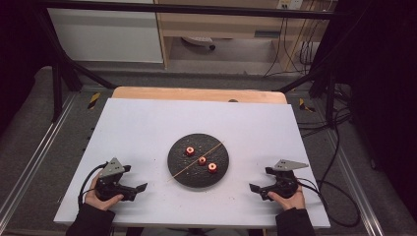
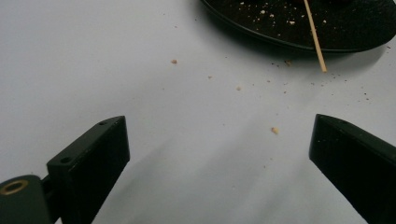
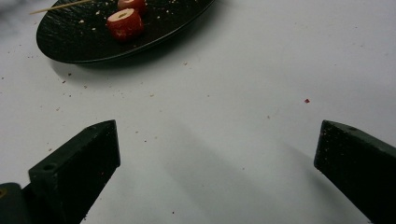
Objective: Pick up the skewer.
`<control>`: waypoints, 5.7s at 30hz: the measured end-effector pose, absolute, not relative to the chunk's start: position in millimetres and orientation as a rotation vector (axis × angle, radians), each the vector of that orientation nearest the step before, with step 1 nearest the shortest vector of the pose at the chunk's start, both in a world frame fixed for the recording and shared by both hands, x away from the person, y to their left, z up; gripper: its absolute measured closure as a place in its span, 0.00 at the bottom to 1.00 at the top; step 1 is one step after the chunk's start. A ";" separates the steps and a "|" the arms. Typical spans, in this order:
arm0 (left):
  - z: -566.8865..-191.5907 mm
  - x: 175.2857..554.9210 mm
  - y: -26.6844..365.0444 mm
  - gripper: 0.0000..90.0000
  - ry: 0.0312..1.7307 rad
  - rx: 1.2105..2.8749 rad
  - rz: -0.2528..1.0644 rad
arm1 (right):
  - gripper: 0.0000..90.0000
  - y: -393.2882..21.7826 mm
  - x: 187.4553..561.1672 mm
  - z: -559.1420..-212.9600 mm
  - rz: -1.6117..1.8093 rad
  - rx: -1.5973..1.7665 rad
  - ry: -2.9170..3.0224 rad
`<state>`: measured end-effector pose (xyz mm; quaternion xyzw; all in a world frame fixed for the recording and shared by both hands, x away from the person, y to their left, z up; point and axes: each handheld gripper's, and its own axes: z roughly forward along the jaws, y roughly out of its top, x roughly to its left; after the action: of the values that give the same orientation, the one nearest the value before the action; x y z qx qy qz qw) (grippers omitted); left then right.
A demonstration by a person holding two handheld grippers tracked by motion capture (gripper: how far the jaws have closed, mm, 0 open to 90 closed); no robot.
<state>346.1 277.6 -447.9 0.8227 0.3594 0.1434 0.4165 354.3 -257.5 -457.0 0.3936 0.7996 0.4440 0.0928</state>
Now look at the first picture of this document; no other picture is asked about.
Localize bundle of black floor cables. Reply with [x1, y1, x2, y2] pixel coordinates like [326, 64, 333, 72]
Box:
[296, 83, 353, 139]

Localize person's right hand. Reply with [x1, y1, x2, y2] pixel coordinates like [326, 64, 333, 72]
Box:
[267, 184, 307, 211]

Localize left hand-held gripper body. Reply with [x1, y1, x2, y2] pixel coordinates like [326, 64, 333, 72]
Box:
[94, 157, 132, 202]

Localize person's left hand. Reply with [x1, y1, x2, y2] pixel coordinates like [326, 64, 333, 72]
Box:
[84, 172, 125, 211]

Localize light wooden desk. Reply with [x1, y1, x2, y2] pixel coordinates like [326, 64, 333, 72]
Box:
[153, 0, 333, 72]

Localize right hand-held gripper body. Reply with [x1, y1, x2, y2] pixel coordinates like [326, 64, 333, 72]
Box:
[265, 159, 310, 200]

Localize white cabinet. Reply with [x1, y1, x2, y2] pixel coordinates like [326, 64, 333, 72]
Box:
[47, 0, 164, 64]

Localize hand-held gripper black cable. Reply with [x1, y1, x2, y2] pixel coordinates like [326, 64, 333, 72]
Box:
[295, 177, 362, 228]
[77, 161, 109, 208]

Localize white table board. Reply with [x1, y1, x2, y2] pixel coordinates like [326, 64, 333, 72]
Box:
[53, 97, 331, 229]

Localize wooden table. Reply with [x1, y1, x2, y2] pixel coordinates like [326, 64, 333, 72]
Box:
[111, 86, 288, 105]

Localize aluminium floor rail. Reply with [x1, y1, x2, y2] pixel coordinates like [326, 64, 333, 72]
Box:
[0, 92, 78, 224]
[323, 124, 387, 236]

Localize yellow black floor tape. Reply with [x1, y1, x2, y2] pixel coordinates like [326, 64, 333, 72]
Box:
[298, 97, 317, 113]
[87, 91, 101, 110]

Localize black hanging cables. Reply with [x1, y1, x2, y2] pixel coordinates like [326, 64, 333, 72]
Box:
[264, 9, 324, 78]

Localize white chair base with caster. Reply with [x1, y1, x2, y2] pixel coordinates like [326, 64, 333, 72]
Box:
[181, 35, 217, 52]

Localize black metal frame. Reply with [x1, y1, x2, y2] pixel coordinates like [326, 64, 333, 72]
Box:
[32, 0, 348, 124]

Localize black curtain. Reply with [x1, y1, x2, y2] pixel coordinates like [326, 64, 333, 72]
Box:
[0, 0, 50, 132]
[319, 0, 417, 224]

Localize white wall socket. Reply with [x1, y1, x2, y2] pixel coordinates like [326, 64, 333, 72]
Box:
[276, 0, 304, 11]

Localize left hand-held gripper black cable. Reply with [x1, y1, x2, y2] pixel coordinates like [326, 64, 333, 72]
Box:
[77, 161, 109, 208]

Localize right hand-held gripper black cable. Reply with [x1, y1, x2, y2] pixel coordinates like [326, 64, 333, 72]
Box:
[295, 177, 362, 228]

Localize round black textured plate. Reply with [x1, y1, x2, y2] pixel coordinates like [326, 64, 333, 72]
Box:
[167, 133, 230, 189]

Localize thin wooden skewer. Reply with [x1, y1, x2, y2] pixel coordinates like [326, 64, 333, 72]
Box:
[167, 141, 225, 182]

